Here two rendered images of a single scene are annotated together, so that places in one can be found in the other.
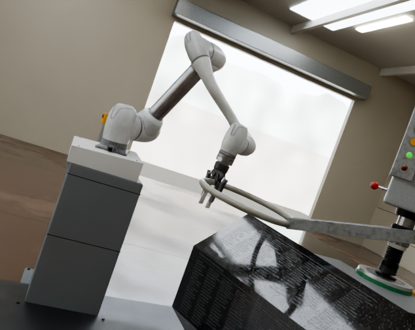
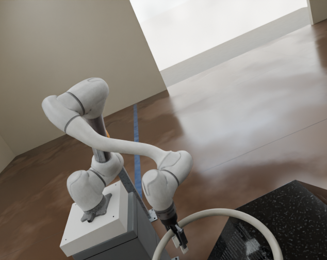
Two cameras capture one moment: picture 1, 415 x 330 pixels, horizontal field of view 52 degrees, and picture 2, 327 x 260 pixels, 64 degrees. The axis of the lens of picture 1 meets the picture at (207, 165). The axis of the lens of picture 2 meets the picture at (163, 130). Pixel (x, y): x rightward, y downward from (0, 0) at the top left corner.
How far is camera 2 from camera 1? 1.53 m
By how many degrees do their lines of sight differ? 27
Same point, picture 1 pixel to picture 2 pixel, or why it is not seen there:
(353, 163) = not seen: outside the picture
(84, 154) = (73, 245)
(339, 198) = not seen: outside the picture
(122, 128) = (83, 198)
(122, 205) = (132, 252)
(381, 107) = not seen: outside the picture
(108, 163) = (95, 237)
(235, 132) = (149, 192)
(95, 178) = (96, 252)
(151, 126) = (107, 170)
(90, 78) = (106, 55)
